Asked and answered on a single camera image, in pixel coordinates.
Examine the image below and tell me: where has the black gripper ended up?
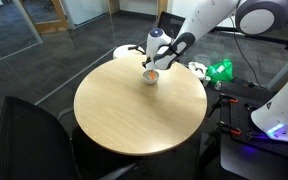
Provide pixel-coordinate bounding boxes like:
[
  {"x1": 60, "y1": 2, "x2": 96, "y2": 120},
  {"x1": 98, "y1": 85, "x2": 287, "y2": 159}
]
[{"x1": 142, "y1": 57, "x2": 154, "y2": 70}]

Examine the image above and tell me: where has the white ceramic bowl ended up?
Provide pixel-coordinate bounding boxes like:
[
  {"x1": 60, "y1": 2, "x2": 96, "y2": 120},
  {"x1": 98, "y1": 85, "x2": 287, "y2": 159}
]
[{"x1": 142, "y1": 70, "x2": 159, "y2": 84}]

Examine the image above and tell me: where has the orange marker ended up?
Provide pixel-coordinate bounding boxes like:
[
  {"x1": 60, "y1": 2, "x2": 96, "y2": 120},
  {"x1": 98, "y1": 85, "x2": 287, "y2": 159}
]
[{"x1": 149, "y1": 70, "x2": 155, "y2": 80}]

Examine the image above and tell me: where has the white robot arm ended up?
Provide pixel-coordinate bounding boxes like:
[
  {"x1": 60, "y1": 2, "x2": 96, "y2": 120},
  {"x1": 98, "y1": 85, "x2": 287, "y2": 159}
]
[{"x1": 142, "y1": 0, "x2": 288, "y2": 142}]

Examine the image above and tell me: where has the small white round table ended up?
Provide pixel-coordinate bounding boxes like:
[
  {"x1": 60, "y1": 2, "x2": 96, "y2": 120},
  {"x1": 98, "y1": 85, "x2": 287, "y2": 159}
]
[{"x1": 113, "y1": 44, "x2": 145, "y2": 59}]

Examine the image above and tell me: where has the black mesh office chair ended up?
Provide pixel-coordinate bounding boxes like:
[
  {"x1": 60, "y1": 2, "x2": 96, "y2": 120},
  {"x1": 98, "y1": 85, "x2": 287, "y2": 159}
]
[{"x1": 157, "y1": 11, "x2": 185, "y2": 39}]

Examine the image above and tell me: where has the white crumpled cloth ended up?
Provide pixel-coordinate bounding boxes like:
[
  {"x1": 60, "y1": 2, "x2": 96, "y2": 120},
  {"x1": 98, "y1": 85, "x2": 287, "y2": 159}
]
[{"x1": 188, "y1": 62, "x2": 208, "y2": 80}]

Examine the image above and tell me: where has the round wooden table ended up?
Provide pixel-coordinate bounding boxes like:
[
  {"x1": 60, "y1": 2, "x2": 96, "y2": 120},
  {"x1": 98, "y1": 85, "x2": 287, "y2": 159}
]
[{"x1": 74, "y1": 56, "x2": 207, "y2": 156}]

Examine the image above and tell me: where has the green plastic bag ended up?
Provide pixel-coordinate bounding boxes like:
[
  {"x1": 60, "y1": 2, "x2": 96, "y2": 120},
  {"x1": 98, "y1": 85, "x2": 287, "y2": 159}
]
[{"x1": 206, "y1": 59, "x2": 233, "y2": 84}]

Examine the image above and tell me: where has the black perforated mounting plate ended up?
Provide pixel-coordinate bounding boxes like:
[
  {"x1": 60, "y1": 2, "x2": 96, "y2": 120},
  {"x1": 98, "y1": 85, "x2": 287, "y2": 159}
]
[{"x1": 220, "y1": 97, "x2": 288, "y2": 157}]

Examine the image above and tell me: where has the black mesh chair foreground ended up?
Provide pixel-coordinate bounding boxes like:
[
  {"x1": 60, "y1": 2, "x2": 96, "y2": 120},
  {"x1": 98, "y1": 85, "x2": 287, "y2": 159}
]
[{"x1": 0, "y1": 95, "x2": 137, "y2": 180}]

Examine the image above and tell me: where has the orange handled clamp far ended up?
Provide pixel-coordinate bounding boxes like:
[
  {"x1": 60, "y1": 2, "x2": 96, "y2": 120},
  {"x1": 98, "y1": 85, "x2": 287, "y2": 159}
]
[{"x1": 206, "y1": 93, "x2": 239, "y2": 118}]

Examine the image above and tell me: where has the orange handled clamp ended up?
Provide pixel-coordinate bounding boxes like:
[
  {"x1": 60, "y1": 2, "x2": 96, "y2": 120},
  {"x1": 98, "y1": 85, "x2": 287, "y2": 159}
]
[
  {"x1": 206, "y1": 93, "x2": 239, "y2": 118},
  {"x1": 209, "y1": 121, "x2": 242, "y2": 136}
]

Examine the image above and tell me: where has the black cable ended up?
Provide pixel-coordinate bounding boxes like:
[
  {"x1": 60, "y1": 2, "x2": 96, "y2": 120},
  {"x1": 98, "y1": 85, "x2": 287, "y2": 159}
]
[{"x1": 228, "y1": 16, "x2": 268, "y2": 90}]

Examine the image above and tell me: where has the orange handled clamp near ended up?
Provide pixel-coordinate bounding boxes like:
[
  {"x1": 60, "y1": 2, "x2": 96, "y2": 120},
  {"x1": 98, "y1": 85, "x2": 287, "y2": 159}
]
[{"x1": 209, "y1": 121, "x2": 242, "y2": 136}]

